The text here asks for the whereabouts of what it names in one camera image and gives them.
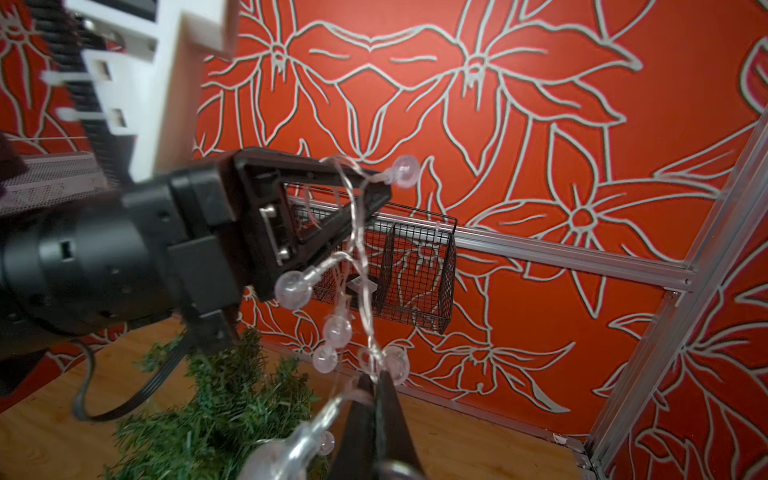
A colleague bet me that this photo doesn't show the clear bulb string lights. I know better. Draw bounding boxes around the clear bulb string lights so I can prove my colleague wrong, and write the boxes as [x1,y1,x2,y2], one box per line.
[236,154,422,480]

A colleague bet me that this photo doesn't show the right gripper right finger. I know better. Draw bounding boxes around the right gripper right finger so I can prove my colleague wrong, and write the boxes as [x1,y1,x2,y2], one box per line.
[374,371,426,480]

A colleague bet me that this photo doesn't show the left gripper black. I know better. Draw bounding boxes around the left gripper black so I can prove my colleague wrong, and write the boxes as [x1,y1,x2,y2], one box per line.
[1,164,247,359]

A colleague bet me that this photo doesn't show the small green christmas tree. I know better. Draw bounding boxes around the small green christmas tree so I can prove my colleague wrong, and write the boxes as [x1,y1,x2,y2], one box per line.
[104,329,317,479]

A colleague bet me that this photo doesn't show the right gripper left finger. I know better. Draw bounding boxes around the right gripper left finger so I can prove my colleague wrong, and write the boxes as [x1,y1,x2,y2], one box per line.
[327,374,375,480]

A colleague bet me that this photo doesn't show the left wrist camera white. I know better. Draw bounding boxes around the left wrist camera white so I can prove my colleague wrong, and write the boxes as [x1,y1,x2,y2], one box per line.
[41,1,239,182]

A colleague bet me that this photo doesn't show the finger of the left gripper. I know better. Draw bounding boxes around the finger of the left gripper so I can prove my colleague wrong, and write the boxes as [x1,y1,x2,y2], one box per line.
[233,148,392,300]

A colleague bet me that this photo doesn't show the black wire wall basket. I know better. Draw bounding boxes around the black wire wall basket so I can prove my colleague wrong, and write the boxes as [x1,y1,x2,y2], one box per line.
[281,182,458,335]

